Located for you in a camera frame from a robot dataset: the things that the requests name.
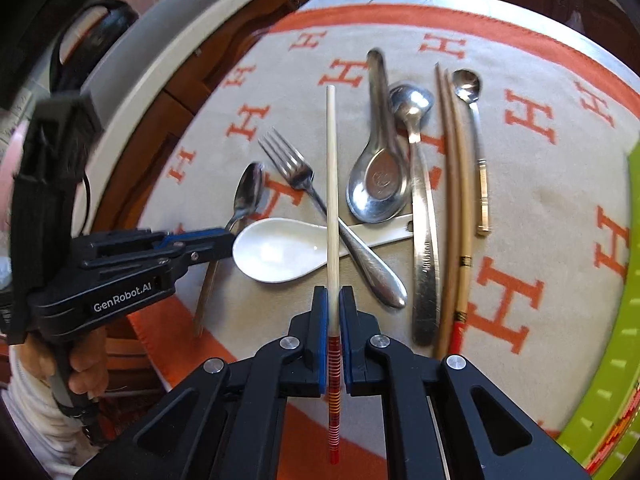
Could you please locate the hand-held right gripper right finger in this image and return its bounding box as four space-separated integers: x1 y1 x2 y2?
340 286 591 480

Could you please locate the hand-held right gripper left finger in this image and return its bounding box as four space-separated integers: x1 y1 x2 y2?
72 286 331 480

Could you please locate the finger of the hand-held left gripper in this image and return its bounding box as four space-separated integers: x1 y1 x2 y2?
159 227 235 252
160 242 236 281

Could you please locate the steel teaspoon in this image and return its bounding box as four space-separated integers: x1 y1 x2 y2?
192 161 266 338

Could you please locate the large steel spoon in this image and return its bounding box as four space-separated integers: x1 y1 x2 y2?
389 82 442 347

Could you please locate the steel fork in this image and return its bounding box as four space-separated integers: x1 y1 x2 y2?
257 128 408 309

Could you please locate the red striped wooden chopstick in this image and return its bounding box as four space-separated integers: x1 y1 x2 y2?
325 85 344 464
586 400 636 474

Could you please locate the brown chopstick with red end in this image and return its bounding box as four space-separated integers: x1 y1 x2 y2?
442 80 475 357

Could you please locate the plain brown wooden chopstick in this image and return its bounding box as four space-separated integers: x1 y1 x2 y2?
434 62 463 361

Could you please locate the small spoon with gold handle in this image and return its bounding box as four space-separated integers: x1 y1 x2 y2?
451 69 492 237

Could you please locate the green plastic tray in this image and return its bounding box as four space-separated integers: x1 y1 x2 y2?
555 140 640 480

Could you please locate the person's left forearm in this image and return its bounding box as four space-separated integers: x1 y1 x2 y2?
0 350 96 480

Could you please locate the person's left hand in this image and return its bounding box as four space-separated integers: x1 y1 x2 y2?
22 327 109 396

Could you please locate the white kitchen countertop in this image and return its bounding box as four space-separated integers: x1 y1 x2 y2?
80 0 331 131

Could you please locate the orange printed blanket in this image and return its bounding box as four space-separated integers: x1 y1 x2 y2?
125 0 640 480

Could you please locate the steel splash guard panel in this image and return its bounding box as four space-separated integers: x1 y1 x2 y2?
120 0 223 46

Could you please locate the black and red appliance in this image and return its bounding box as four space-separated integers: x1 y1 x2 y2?
50 0 140 96

